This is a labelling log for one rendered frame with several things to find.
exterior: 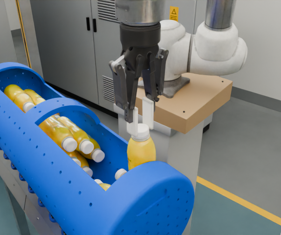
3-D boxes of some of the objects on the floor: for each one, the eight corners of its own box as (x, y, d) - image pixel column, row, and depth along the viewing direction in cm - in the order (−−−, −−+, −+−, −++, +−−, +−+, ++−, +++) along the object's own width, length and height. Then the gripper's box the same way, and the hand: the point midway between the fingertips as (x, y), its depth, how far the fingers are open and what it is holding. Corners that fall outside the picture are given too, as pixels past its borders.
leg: (33, 248, 186) (11, 170, 154) (37, 255, 183) (15, 176, 150) (24, 254, 183) (-1, 175, 151) (28, 260, 179) (3, 181, 147)
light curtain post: (58, 181, 238) (11, -75, 150) (62, 185, 234) (16, -76, 146) (51, 184, 234) (-1, -76, 147) (55, 189, 230) (3, -76, 143)
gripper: (159, 10, 61) (156, 111, 74) (89, 24, 52) (99, 137, 64) (187, 17, 57) (178, 124, 69) (115, 33, 47) (120, 154, 60)
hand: (140, 117), depth 65 cm, fingers closed on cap, 4 cm apart
